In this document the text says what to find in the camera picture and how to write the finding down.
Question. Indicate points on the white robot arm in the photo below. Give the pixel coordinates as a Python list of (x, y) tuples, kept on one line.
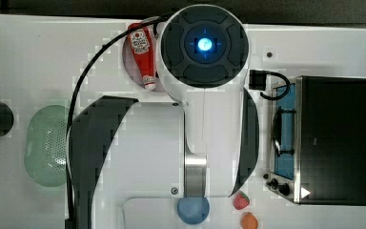
[(202, 57)]

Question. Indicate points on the red ketchup bottle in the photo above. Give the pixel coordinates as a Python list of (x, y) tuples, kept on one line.
[(142, 51)]

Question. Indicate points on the blue bowl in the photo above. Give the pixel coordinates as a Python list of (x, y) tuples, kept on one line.
[(193, 210)]

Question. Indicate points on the red plush strawberry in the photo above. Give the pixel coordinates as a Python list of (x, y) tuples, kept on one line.
[(241, 200)]

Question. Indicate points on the orange plush fruit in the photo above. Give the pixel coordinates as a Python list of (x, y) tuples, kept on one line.
[(249, 221)]

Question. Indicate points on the green perforated tray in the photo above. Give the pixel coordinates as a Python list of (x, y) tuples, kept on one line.
[(44, 158)]

